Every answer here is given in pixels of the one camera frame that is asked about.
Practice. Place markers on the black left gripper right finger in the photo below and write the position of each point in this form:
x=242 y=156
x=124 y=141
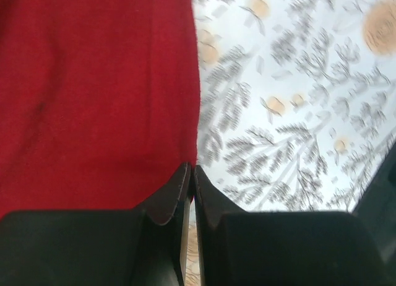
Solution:
x=237 y=247

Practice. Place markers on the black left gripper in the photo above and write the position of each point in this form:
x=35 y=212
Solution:
x=376 y=209

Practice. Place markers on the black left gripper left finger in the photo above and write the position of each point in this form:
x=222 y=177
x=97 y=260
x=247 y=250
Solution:
x=145 y=245

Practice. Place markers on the red t shirt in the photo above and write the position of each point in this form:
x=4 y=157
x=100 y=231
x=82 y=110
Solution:
x=99 y=101

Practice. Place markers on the floral patterned table mat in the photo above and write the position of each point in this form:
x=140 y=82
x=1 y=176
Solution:
x=298 y=100

